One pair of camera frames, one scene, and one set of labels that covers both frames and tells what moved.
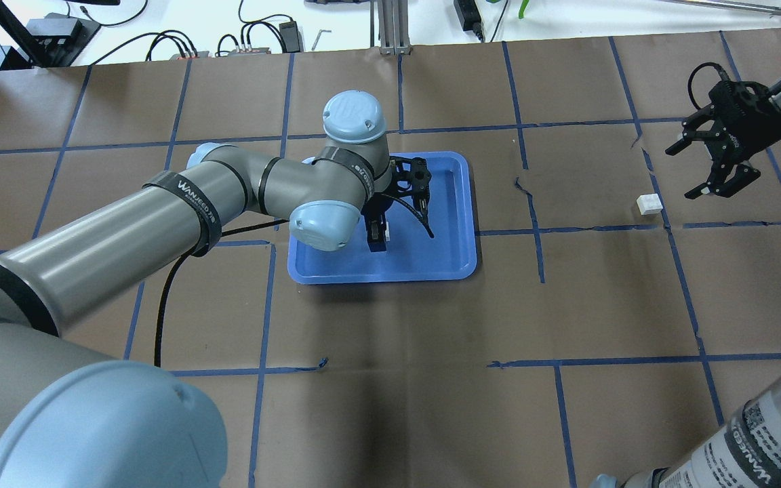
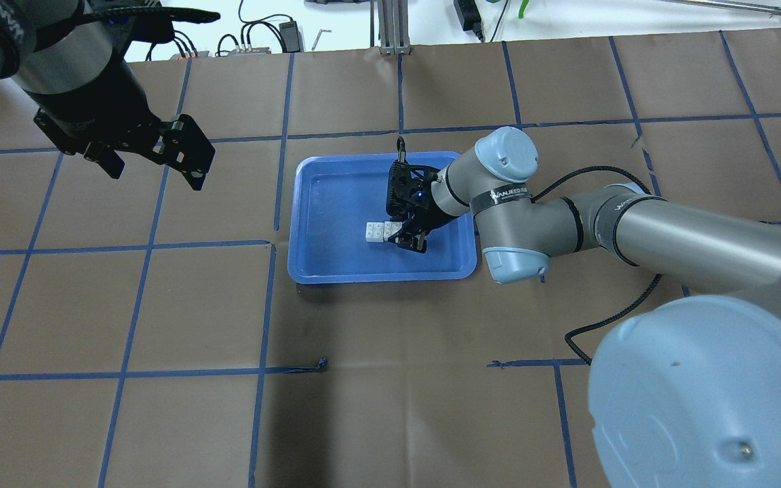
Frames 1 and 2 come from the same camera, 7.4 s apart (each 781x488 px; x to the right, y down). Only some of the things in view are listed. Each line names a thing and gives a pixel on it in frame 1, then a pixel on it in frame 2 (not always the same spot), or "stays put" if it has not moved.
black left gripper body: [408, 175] → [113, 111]
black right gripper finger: [717, 184] → [411, 238]
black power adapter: [290, 36] stays put
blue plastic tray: [411, 256] stays put
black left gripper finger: [382, 245] → [188, 149]
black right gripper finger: [690, 133] → [401, 213]
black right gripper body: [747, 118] → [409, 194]
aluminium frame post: [393, 27] stays put
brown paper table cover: [615, 320] stays put
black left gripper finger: [373, 226] → [106, 158]
